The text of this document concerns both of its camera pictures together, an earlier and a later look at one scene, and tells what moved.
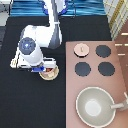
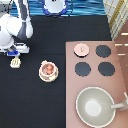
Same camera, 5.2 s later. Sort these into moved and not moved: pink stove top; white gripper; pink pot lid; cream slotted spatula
Moved: white gripper
Not moved: pink stove top; cream slotted spatula; pink pot lid
